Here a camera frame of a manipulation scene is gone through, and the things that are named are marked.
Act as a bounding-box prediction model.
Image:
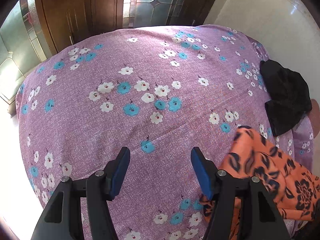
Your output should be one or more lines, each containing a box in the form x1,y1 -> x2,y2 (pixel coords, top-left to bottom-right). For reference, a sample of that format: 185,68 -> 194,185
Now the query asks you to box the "orange black floral garment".
200,126 -> 319,239

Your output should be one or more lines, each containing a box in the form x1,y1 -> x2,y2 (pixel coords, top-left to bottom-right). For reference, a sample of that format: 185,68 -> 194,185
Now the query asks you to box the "pink mattress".
307,99 -> 320,137

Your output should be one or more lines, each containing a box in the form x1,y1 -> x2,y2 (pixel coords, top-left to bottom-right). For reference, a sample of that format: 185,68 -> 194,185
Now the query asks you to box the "black cloth garment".
260,60 -> 312,137

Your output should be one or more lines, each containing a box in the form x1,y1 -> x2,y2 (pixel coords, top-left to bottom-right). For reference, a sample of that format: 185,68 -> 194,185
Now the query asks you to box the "purple floral bed sheet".
16,25 -> 313,239

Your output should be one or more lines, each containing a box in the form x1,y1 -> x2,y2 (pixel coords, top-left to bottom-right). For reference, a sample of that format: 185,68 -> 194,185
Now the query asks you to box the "brown wooden door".
35,0 -> 124,54

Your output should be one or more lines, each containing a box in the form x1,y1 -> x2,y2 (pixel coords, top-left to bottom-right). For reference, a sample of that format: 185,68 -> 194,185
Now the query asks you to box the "stained glass window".
123,0 -> 184,28

